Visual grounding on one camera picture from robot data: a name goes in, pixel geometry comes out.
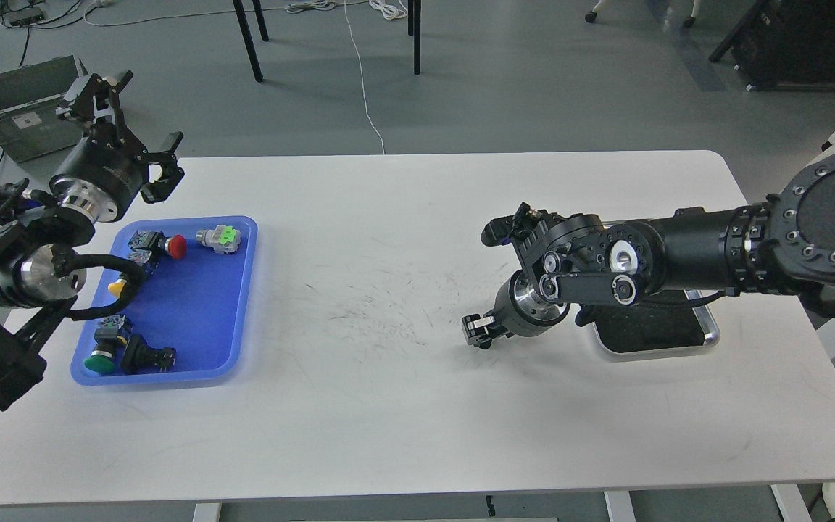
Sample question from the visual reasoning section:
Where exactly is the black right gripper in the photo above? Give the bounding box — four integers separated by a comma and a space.
461, 272, 570, 350

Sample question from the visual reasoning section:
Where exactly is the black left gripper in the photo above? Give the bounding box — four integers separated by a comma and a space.
49, 70, 185, 223

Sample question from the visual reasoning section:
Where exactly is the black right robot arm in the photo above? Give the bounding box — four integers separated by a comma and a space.
461, 153, 835, 349

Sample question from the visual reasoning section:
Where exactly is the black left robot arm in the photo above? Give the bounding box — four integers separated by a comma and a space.
0, 70, 183, 412

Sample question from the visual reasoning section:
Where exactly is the silver metal tray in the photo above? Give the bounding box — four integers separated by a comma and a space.
591, 305, 721, 360

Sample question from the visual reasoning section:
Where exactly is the blue plastic tray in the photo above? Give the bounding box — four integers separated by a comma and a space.
70, 215, 258, 387

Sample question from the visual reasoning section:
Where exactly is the grey plastic crate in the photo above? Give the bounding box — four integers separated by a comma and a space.
0, 55, 88, 163

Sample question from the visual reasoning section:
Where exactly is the black table leg left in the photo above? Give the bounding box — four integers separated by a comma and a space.
232, 0, 270, 83

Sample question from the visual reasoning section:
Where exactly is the black table leg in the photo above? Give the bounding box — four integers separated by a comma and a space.
405, 0, 422, 75
232, 0, 270, 83

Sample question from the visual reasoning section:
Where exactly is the black table leg right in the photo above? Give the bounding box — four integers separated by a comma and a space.
405, 0, 422, 75

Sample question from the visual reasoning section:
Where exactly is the black equipment case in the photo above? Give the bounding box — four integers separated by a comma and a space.
708, 1, 835, 90

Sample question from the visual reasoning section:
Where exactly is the red push button switch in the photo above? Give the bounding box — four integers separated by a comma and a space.
128, 231, 188, 261

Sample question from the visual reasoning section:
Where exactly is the green grey switch module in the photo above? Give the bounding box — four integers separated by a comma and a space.
195, 225, 242, 254

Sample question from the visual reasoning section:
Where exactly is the yellow push button switch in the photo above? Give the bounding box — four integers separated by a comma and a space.
107, 277, 128, 298

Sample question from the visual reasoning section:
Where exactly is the green push button switch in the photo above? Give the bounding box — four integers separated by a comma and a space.
83, 314, 133, 376

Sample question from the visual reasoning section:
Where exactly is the black selector switch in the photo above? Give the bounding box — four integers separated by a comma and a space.
120, 333, 176, 376

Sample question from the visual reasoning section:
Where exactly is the white cable on floor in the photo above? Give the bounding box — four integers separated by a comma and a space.
84, 0, 410, 155

